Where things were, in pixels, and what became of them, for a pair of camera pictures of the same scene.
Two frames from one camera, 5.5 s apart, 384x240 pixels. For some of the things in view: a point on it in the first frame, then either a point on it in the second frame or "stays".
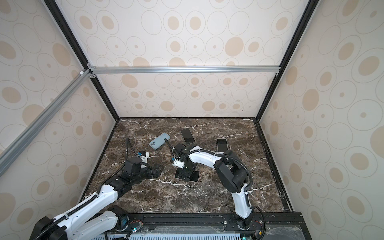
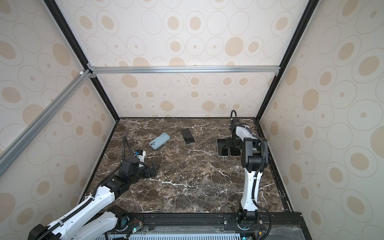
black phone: x=221 y=144 stays
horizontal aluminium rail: x=137 y=69 stays
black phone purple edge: x=194 y=176 -> x=235 y=151
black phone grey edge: x=187 y=136 stays
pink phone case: x=183 y=173 -> x=235 y=151
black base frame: x=268 y=226 stays
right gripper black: x=193 y=167 -> x=230 y=143
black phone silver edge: x=222 y=144 stays
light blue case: x=159 y=140 stays
